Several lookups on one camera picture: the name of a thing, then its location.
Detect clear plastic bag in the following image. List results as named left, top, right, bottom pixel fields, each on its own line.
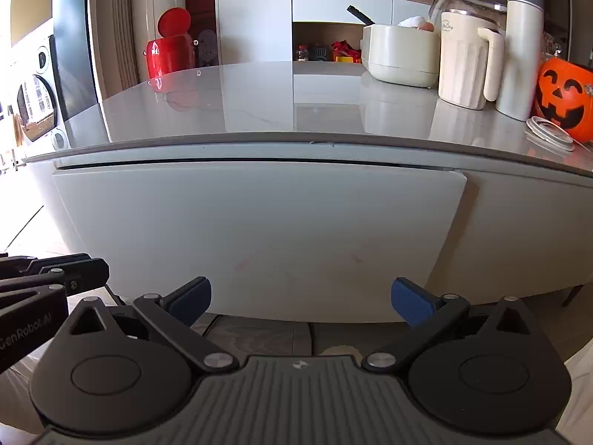
left=542, top=32, right=565, bottom=62

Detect red bin with lid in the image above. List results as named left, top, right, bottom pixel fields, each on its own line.
left=145, top=7, right=196, bottom=80

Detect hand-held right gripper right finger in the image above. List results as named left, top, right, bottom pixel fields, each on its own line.
left=364, top=277, right=531, bottom=374

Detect dark glossy refrigerator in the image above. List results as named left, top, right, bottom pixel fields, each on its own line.
left=50, top=0, right=100, bottom=123

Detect white pot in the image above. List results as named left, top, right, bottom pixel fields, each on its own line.
left=361, top=23, right=441, bottom=88

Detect grey round-eared decoration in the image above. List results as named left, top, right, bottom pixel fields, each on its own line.
left=197, top=29, right=218, bottom=68

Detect white cabinet front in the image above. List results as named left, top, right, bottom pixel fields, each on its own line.
left=466, top=167, right=593, bottom=290

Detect clear plastic rings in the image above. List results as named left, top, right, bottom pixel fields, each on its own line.
left=526, top=116, right=576, bottom=153

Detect white washing machine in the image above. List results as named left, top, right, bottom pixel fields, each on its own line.
left=0, top=32, right=70, bottom=151

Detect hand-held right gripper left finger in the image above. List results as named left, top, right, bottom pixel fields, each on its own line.
left=69, top=277, right=239, bottom=375

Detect cream ribbed pitcher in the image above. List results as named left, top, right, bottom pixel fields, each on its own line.
left=438, top=9, right=507, bottom=111

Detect black utensil handle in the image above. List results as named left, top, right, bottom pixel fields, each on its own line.
left=347, top=6, right=376, bottom=27

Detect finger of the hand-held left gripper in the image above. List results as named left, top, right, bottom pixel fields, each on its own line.
left=0, top=260, right=110, bottom=296
left=0, top=253, right=91, bottom=280

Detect red toy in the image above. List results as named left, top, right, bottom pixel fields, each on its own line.
left=331, top=39, right=363, bottom=63

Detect white thermos grey lid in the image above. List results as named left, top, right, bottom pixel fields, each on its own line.
left=495, top=0, right=545, bottom=122

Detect orange pumpkin bucket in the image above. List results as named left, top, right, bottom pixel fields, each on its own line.
left=535, top=58, right=593, bottom=144

